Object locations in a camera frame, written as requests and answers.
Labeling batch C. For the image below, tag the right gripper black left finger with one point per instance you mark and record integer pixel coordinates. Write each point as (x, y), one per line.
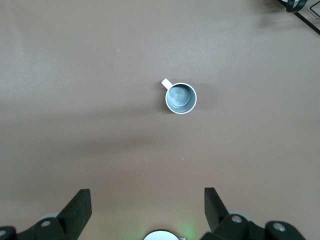
(72, 217)

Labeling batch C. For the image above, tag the brown table cover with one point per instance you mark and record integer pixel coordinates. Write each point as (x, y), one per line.
(100, 100)

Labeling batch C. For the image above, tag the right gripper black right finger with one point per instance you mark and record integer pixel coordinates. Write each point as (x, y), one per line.
(217, 215)

